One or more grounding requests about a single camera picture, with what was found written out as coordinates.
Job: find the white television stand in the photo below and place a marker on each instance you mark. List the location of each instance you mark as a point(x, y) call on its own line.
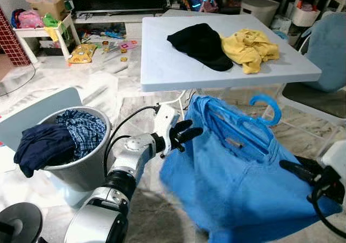
point(108, 19)

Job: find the yellow toy mat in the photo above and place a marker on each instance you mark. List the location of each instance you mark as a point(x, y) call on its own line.
point(82, 54)

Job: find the pink toy tile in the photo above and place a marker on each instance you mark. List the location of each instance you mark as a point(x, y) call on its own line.
point(128, 46)

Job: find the black garment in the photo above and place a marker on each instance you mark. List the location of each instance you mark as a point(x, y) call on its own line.
point(200, 43)

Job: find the small white side table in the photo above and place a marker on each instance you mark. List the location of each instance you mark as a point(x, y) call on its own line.
point(32, 33)

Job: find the pale blue small plastic chair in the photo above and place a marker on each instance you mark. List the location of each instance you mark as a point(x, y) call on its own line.
point(32, 110)

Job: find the navy garment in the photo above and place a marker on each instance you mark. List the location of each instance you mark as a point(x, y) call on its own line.
point(43, 146)

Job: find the blue round plate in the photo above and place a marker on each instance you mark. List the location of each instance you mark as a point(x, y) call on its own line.
point(281, 35)

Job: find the white round bin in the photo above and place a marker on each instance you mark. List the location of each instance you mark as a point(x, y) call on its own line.
point(259, 11)

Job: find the green toy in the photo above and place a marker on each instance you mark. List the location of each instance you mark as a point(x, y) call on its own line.
point(50, 21)

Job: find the blue plaid shirt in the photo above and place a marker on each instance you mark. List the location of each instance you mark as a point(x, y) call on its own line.
point(86, 129)

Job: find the pink bag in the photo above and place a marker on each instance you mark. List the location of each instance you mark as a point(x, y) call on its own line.
point(30, 20)

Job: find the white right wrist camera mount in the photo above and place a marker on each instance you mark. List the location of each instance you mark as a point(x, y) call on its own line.
point(336, 156)

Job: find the blue plastic hanger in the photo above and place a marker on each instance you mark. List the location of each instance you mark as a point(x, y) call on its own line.
point(278, 109)

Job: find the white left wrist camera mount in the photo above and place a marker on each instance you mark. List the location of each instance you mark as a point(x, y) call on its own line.
point(165, 121)

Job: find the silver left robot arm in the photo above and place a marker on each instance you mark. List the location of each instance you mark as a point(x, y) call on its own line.
point(130, 156)

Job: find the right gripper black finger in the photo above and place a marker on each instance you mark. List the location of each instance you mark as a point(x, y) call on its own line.
point(297, 171)
point(311, 164)

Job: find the cardboard box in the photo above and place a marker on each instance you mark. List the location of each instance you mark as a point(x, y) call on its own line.
point(48, 5)

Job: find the yellow garment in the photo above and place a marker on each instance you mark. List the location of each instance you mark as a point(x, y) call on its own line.
point(248, 48)

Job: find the grey round laundry basket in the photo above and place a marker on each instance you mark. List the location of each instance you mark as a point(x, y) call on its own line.
point(86, 173)

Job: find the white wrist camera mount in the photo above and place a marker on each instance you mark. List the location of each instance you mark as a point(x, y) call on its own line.
point(165, 121)
point(336, 156)

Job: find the red brick pillar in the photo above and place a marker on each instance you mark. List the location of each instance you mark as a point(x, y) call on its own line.
point(12, 43)

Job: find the white folding table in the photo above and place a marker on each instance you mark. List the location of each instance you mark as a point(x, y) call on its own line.
point(173, 65)

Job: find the white storage trolley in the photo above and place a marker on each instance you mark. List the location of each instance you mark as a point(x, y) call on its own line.
point(304, 16)

